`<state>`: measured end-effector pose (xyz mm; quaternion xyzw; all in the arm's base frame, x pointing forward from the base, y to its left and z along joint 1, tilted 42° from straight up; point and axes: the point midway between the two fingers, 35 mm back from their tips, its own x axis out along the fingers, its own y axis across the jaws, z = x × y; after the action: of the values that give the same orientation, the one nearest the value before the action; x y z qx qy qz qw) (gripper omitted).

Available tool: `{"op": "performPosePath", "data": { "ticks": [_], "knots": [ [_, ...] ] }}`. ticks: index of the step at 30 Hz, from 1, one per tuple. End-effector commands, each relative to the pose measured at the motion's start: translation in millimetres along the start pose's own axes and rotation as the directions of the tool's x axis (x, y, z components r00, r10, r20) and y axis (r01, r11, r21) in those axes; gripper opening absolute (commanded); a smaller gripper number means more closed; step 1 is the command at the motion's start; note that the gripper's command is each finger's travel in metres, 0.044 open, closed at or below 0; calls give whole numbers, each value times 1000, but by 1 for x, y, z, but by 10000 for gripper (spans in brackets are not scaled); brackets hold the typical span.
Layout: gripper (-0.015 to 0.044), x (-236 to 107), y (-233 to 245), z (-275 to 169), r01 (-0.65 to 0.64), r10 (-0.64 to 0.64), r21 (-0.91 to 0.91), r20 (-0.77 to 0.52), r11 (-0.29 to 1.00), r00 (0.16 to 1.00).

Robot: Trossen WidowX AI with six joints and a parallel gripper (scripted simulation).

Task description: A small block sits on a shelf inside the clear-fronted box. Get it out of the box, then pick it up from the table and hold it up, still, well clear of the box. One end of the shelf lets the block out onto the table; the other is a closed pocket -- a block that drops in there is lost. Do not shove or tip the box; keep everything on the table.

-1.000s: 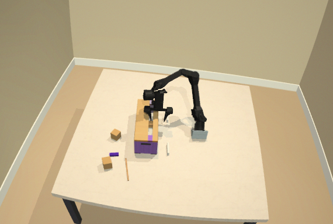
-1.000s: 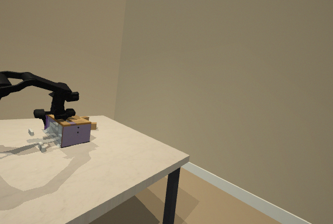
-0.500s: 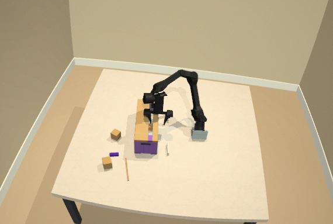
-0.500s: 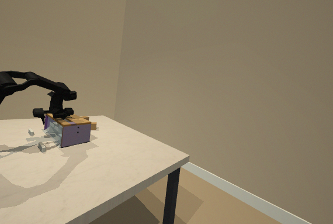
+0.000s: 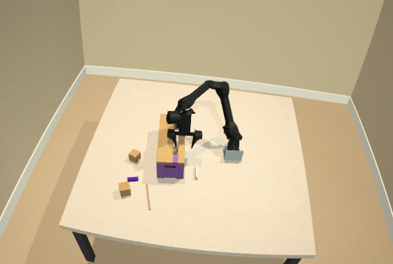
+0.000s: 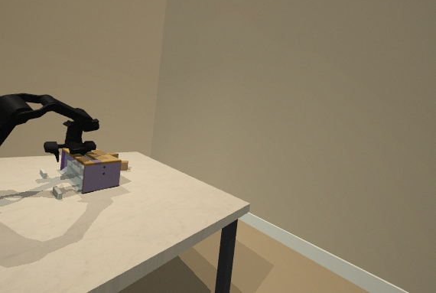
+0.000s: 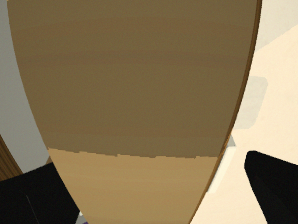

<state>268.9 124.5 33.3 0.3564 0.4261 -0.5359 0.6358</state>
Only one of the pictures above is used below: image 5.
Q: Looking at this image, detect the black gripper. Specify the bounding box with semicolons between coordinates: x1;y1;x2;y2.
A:
167;122;203;149

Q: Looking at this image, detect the purple flat bar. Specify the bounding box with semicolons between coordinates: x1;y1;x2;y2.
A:
127;176;138;182

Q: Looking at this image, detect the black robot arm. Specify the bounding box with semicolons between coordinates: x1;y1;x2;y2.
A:
166;80;243;151

